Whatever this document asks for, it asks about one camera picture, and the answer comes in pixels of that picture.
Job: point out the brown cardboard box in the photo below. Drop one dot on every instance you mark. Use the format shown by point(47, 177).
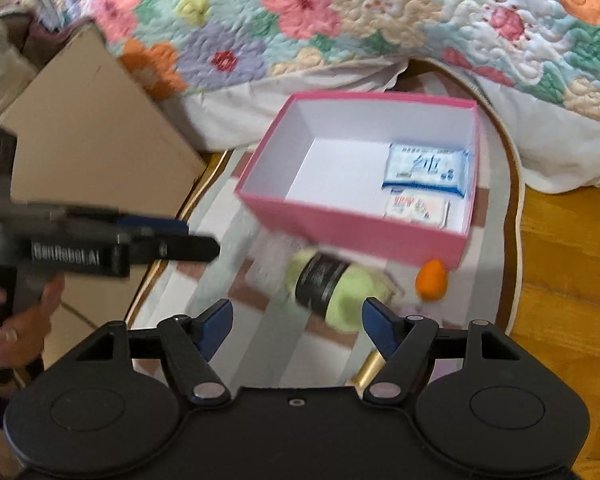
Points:
point(100, 135)

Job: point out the striped rug with gold trim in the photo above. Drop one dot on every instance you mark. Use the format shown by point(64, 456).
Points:
point(215, 280)

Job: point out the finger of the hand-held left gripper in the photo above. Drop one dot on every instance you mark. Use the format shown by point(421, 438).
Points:
point(150, 222)
point(180, 248)

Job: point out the pink cardboard box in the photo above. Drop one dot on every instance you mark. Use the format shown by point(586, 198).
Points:
point(340, 175)

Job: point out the orange makeup sponge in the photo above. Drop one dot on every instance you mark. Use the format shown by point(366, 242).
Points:
point(431, 281)

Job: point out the blue white wipes packet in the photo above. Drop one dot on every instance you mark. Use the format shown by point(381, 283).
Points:
point(425, 170)

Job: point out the green yarn ball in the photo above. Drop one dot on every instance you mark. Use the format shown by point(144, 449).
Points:
point(345, 295)

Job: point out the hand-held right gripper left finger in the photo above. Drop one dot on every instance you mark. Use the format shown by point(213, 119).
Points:
point(215, 327)

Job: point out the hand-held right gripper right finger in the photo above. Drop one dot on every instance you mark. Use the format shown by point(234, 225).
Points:
point(380, 327)

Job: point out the gold tube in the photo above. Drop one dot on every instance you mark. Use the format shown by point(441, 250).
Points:
point(367, 371)

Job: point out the beige cloth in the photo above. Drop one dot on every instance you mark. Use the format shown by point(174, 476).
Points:
point(0, 70)

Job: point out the small white red packet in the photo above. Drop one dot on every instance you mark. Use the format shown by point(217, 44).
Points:
point(415, 208)

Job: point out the person's left hand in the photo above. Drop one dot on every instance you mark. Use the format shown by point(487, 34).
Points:
point(30, 325)

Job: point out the floral quilt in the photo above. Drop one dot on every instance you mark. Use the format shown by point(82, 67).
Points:
point(380, 5)

